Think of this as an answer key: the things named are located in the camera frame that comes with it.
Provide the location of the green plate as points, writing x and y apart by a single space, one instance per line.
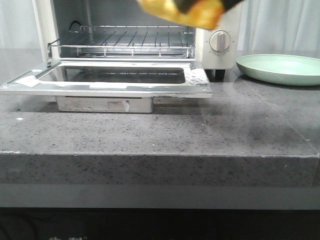
282 69

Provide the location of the metal oven wire rack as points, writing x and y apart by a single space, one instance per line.
123 41

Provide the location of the lower oven timer knob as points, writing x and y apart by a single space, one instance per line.
220 41

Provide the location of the white Toshiba toaster oven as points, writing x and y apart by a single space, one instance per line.
54 18

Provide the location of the oven glass door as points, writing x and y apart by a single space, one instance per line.
112 86

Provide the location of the yellow striped bread roll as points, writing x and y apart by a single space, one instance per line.
203 14

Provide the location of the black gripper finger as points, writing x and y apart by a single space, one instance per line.
184 6

